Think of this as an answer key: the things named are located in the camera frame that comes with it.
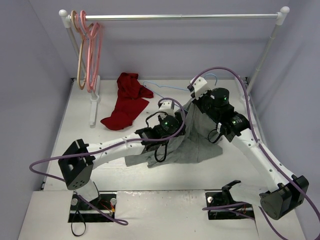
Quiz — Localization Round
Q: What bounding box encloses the grey t shirt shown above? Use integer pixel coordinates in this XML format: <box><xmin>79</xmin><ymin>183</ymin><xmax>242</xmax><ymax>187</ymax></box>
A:
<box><xmin>124</xmin><ymin>100</ymin><xmax>223</xmax><ymax>168</ymax></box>

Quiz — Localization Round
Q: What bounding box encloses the light blue wire hanger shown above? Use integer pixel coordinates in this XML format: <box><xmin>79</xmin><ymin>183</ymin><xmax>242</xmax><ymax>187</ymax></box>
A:
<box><xmin>142</xmin><ymin>73</ymin><xmax>219</xmax><ymax>98</ymax></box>

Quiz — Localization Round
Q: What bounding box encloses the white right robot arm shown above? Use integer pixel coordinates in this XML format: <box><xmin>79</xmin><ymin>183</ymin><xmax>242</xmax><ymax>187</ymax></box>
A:
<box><xmin>193</xmin><ymin>87</ymin><xmax>309</xmax><ymax>220</ymax></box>

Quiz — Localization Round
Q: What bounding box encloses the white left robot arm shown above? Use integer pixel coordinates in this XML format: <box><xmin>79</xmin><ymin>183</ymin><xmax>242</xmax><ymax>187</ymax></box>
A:
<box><xmin>58</xmin><ymin>111</ymin><xmax>186</xmax><ymax>210</ymax></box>

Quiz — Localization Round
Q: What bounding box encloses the red t shirt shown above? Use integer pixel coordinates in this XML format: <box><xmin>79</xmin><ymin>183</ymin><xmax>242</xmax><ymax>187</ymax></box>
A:
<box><xmin>100</xmin><ymin>72</ymin><xmax>154</xmax><ymax>131</ymax></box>

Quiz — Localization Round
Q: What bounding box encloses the pink plastic hanger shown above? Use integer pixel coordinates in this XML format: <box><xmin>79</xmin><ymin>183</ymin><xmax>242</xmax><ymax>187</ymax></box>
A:
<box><xmin>78</xmin><ymin>10</ymin><xmax>103</xmax><ymax>93</ymax></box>

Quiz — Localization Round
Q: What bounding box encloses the white metal clothes rack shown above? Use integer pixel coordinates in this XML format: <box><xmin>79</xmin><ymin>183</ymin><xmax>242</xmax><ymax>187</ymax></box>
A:
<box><xmin>59</xmin><ymin>6</ymin><xmax>290</xmax><ymax>127</ymax></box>

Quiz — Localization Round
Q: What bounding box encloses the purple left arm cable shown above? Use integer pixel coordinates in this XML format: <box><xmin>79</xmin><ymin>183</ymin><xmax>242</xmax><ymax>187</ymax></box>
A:
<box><xmin>29</xmin><ymin>97</ymin><xmax>187</xmax><ymax>226</ymax></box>

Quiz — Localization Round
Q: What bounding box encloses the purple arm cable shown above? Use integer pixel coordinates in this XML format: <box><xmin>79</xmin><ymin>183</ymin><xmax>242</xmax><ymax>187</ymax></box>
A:
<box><xmin>29</xmin><ymin>97</ymin><xmax>187</xmax><ymax>226</ymax></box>
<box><xmin>188</xmin><ymin>66</ymin><xmax>320</xmax><ymax>240</ymax></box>

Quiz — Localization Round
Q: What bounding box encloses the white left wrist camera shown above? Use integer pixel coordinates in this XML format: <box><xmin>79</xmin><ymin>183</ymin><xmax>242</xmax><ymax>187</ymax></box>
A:
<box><xmin>158</xmin><ymin>100</ymin><xmax>175</xmax><ymax>120</ymax></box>

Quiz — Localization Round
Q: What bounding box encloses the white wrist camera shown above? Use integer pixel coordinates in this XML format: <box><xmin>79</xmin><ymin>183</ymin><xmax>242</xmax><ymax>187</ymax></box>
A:
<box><xmin>158</xmin><ymin>100</ymin><xmax>175</xmax><ymax>120</ymax></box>
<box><xmin>187</xmin><ymin>77</ymin><xmax>211</xmax><ymax>100</ymax></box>

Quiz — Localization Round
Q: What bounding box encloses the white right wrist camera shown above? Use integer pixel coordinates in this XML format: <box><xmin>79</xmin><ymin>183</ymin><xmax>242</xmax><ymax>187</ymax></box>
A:
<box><xmin>187</xmin><ymin>77</ymin><xmax>211</xmax><ymax>100</ymax></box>

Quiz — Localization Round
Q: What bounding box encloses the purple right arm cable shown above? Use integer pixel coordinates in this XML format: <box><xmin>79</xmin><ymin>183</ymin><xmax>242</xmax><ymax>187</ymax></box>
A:
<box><xmin>188</xmin><ymin>66</ymin><xmax>320</xmax><ymax>240</ymax></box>

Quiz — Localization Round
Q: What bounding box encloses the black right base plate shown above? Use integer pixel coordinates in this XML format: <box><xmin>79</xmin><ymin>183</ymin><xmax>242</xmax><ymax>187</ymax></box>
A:
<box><xmin>205</xmin><ymin>190</ymin><xmax>255</xmax><ymax>221</ymax></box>

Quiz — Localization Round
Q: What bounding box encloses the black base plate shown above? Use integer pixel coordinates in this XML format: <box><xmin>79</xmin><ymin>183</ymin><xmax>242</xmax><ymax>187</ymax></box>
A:
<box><xmin>68</xmin><ymin>191</ymin><xmax>117</xmax><ymax>223</ymax></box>
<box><xmin>205</xmin><ymin>190</ymin><xmax>255</xmax><ymax>221</ymax></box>

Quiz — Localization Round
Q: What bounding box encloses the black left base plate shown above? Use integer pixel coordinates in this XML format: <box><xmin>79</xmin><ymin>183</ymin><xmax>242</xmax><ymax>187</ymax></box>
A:
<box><xmin>68</xmin><ymin>191</ymin><xmax>117</xmax><ymax>223</ymax></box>

